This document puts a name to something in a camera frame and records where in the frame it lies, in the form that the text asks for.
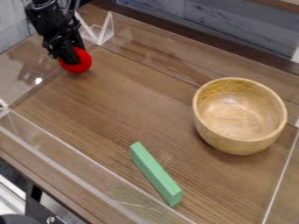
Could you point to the wooden bowl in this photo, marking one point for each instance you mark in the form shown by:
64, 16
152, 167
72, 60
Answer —
239, 115

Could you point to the clear acrylic corner bracket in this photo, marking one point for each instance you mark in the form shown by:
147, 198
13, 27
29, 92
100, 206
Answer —
97, 34

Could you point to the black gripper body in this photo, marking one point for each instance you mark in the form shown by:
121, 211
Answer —
53, 22

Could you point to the red plush strawberry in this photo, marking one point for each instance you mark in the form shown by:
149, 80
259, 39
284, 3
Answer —
82, 65

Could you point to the green rectangular block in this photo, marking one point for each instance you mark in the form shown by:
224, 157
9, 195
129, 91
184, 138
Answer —
156, 174

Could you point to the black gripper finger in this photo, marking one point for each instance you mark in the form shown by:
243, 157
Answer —
66, 53
76, 39

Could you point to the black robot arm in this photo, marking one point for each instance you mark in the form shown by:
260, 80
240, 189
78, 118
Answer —
57, 26

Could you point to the clear acrylic front wall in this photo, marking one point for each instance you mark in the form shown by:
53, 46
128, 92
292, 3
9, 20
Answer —
85, 186

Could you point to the black metal table frame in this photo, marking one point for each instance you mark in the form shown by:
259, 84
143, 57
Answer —
34, 209

